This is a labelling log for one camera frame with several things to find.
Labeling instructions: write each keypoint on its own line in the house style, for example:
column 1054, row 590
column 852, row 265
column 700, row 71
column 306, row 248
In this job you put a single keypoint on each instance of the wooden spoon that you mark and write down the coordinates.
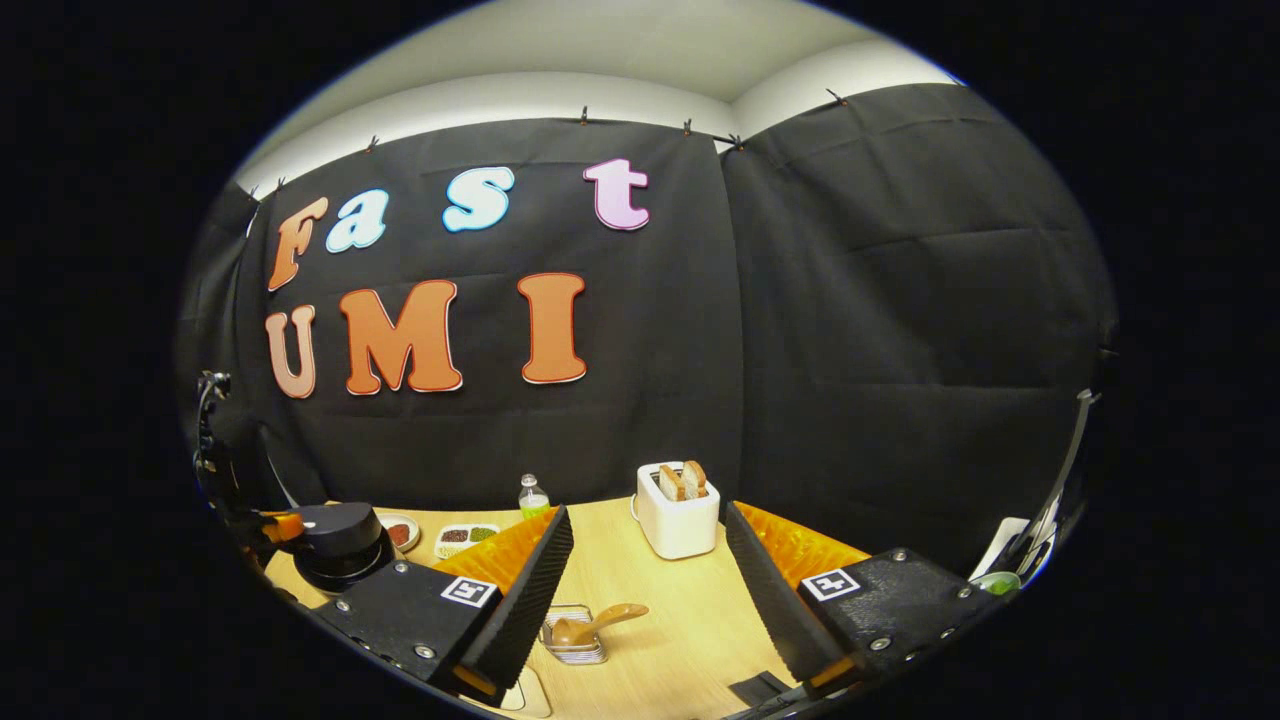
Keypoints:
column 600, row 622

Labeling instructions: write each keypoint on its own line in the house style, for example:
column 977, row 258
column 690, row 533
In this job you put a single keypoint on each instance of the toasted bread slice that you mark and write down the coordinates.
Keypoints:
column 695, row 478
column 671, row 483

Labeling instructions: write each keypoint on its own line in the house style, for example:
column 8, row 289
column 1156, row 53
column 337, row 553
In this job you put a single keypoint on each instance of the row of black cloth clips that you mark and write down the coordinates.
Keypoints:
column 583, row 117

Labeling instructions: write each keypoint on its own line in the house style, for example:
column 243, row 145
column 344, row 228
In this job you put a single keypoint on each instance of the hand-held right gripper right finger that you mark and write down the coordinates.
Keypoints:
column 780, row 600

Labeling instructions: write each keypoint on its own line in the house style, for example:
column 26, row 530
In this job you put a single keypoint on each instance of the black silver rice cooker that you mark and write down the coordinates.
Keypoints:
column 345, row 540

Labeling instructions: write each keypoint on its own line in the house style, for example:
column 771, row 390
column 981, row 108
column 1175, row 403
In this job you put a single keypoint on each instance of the white divided grain dish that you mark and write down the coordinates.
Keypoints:
column 466, row 540

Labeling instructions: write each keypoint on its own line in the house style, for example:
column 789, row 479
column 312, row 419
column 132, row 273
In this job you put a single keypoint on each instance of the black table clamp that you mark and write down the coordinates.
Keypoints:
column 760, row 688

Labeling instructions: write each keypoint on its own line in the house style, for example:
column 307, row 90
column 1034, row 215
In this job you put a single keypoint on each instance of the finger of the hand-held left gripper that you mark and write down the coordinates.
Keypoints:
column 283, row 527

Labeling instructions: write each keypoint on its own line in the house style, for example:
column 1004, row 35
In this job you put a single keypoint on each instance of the small green round object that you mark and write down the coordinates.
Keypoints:
column 998, row 583

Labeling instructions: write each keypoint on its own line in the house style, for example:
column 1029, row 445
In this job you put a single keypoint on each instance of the grey metal pole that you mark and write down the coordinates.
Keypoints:
column 1070, row 450

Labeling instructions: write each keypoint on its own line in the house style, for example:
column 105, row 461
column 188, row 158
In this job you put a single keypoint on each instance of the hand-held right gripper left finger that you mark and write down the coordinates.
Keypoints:
column 520, row 600

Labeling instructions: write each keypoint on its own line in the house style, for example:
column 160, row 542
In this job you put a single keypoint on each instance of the small round red bean dish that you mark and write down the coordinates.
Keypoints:
column 400, row 532

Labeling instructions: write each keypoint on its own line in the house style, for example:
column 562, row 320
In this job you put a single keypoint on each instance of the green label drink bottle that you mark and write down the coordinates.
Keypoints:
column 533, row 503

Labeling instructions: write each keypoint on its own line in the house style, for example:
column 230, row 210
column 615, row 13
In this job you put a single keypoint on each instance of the white toaster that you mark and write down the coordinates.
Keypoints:
column 680, row 525

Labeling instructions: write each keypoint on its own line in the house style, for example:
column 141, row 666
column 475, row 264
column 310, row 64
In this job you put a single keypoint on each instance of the clear glass rice container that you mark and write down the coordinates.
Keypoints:
column 528, row 695

